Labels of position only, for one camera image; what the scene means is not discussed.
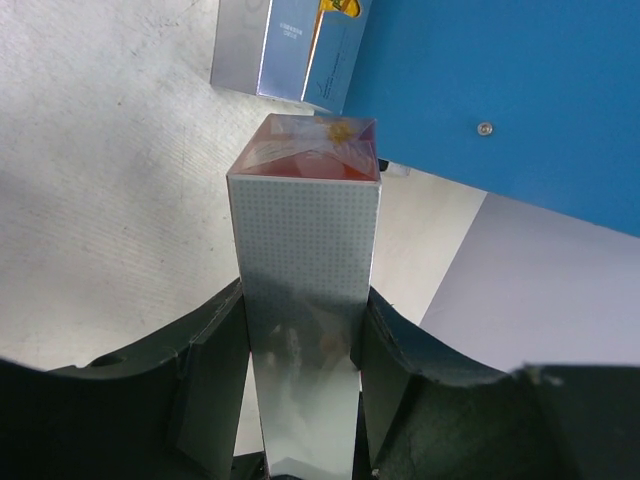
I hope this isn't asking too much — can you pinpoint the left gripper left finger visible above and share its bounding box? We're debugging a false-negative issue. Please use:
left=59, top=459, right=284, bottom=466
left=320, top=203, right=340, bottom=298
left=1, top=282, right=249, bottom=479

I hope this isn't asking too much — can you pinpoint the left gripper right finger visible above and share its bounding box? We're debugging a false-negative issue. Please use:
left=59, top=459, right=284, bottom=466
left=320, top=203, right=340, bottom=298
left=354, top=292, right=639, bottom=479

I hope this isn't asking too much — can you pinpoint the red 3D toothpaste box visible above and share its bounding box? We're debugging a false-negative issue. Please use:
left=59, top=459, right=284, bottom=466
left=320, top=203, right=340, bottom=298
left=227, top=114, right=381, bottom=479

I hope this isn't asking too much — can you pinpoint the blue shelf with coloured boards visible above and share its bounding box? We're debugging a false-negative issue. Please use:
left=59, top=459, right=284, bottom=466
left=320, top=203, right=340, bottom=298
left=344, top=1, right=639, bottom=235

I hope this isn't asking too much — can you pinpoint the silver RO box near shelf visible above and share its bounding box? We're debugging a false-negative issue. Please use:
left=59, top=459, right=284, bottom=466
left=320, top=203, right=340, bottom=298
left=302, top=0, right=372, bottom=114

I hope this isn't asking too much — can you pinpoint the plain silver box diagonal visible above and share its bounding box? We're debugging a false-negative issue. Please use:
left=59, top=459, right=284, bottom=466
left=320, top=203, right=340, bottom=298
left=211, top=0, right=319, bottom=103

